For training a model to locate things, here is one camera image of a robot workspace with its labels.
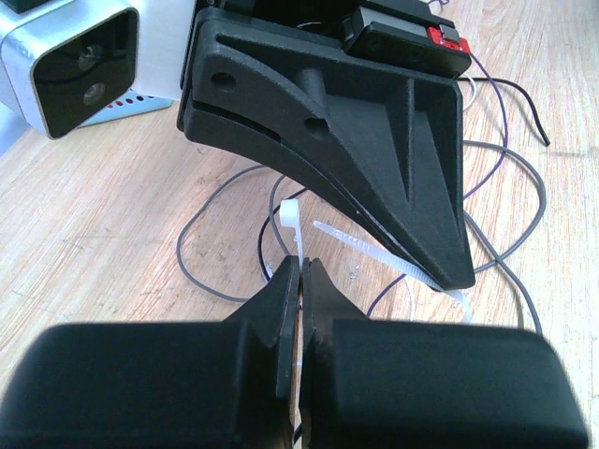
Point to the blue perforated plastic basket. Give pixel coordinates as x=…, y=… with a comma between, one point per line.
x=128, y=105

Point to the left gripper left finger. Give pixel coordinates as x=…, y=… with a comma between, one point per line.
x=223, y=384

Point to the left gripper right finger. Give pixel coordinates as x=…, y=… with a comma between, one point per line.
x=392, y=384

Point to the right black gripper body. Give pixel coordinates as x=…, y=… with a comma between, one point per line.
x=357, y=101

